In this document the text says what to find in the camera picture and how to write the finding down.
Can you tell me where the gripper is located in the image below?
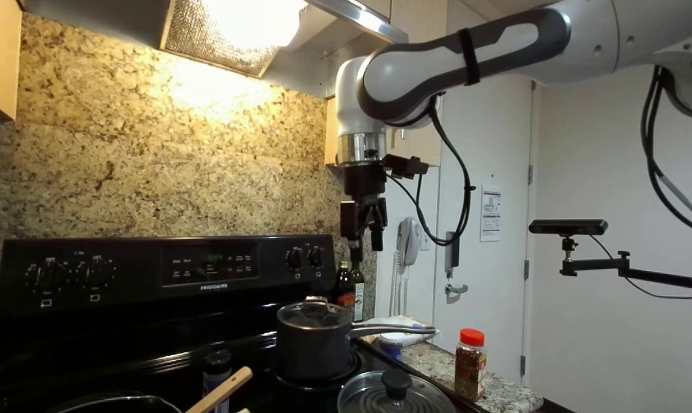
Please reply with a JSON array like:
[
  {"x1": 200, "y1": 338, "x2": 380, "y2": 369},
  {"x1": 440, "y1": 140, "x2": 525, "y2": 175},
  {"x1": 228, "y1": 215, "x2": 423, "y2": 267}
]
[{"x1": 339, "y1": 162, "x2": 389, "y2": 264}]

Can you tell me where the glass lid with black knob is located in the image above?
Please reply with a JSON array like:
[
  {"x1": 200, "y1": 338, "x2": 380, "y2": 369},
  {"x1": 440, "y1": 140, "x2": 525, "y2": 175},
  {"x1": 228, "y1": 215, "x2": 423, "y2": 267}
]
[{"x1": 337, "y1": 369, "x2": 457, "y2": 413}]

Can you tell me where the spice jar with red lid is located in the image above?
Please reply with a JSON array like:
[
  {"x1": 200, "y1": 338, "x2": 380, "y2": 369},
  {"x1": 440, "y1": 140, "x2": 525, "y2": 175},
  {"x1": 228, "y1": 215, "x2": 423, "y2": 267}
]
[{"x1": 453, "y1": 328, "x2": 488, "y2": 403}]

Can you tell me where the small jar with black lid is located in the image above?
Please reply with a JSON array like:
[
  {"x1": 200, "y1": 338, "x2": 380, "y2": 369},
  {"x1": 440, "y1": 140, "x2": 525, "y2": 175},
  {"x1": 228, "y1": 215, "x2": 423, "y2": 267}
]
[{"x1": 202, "y1": 349, "x2": 233, "y2": 413}]

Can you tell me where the black electric stove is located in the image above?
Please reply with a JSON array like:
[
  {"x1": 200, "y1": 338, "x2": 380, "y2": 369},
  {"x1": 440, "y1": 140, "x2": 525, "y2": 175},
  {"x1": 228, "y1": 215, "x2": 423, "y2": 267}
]
[{"x1": 0, "y1": 234, "x2": 484, "y2": 413}]

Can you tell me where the dark bottle with red label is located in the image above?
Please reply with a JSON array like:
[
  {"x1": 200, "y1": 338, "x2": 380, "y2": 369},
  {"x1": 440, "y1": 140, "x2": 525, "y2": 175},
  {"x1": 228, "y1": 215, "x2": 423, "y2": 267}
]
[{"x1": 331, "y1": 260, "x2": 357, "y2": 308}]

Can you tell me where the dark bottle with white label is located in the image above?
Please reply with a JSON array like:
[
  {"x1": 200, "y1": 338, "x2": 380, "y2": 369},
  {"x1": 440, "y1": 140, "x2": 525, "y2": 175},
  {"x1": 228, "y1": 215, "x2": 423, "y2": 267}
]
[{"x1": 351, "y1": 261, "x2": 366, "y2": 322}]

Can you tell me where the door lock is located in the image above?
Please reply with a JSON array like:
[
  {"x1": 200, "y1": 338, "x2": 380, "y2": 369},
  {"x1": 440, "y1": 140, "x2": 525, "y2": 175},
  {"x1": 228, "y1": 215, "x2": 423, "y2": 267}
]
[{"x1": 444, "y1": 231, "x2": 460, "y2": 280}]

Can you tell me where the white cloth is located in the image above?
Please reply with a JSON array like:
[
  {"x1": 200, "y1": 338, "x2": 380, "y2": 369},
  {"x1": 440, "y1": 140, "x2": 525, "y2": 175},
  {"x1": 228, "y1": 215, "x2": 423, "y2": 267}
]
[{"x1": 359, "y1": 315, "x2": 433, "y2": 346}]

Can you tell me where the paper notice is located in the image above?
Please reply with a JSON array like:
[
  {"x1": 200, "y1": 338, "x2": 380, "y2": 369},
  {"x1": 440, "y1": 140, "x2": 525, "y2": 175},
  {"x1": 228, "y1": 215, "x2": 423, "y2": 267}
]
[{"x1": 480, "y1": 184, "x2": 503, "y2": 243}]

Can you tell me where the white door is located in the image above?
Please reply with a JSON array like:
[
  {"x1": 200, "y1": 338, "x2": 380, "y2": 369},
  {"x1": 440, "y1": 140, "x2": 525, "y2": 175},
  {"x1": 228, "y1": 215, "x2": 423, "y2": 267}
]
[{"x1": 433, "y1": 73, "x2": 537, "y2": 386}]

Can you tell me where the wooden spoon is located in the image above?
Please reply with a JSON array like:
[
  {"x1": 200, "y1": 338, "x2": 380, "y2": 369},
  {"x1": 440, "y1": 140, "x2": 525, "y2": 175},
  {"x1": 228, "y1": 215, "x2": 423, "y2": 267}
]
[{"x1": 184, "y1": 366, "x2": 254, "y2": 413}]

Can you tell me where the range hood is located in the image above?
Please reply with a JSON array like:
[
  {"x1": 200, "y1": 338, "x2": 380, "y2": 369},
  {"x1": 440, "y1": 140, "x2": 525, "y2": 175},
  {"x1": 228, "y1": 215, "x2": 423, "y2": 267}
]
[{"x1": 21, "y1": 0, "x2": 410, "y2": 99}]

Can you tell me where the black pan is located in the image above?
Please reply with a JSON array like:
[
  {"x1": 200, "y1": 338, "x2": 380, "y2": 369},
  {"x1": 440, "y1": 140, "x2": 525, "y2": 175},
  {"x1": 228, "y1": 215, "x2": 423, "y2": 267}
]
[{"x1": 46, "y1": 391, "x2": 183, "y2": 413}]

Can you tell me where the white wall phone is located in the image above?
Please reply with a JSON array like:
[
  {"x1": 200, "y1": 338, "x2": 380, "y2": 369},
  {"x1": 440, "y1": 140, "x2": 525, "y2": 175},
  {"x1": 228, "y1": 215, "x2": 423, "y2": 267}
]
[{"x1": 388, "y1": 216, "x2": 423, "y2": 318}]

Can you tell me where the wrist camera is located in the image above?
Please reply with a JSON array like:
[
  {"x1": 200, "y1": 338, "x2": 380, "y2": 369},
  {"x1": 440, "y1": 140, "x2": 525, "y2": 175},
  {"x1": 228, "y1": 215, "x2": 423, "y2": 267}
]
[{"x1": 382, "y1": 153, "x2": 431, "y2": 179}]

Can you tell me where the glass pot lid steel handle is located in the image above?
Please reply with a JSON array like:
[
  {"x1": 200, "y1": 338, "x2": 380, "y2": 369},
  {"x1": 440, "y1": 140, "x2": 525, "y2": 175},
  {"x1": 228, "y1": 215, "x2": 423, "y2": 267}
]
[{"x1": 276, "y1": 296, "x2": 353, "y2": 331}]

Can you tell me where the silver door handle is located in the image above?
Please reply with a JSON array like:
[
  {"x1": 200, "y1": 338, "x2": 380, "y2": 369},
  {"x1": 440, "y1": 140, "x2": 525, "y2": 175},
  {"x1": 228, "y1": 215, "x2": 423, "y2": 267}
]
[{"x1": 444, "y1": 282, "x2": 470, "y2": 305}]

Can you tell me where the black pot with long handle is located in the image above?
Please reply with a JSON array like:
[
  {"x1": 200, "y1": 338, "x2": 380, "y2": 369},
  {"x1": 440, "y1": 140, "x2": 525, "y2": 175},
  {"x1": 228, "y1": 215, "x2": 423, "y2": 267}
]
[{"x1": 275, "y1": 297, "x2": 439, "y2": 383}]

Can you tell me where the camera on mount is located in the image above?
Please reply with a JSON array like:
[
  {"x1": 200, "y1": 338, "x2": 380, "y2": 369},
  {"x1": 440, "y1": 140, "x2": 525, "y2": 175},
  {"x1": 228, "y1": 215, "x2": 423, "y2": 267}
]
[{"x1": 527, "y1": 218, "x2": 692, "y2": 293}]

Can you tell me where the black cable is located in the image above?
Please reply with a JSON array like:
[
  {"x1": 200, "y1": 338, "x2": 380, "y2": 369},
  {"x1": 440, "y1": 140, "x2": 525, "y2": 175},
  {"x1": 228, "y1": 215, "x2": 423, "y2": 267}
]
[{"x1": 588, "y1": 234, "x2": 692, "y2": 301}]

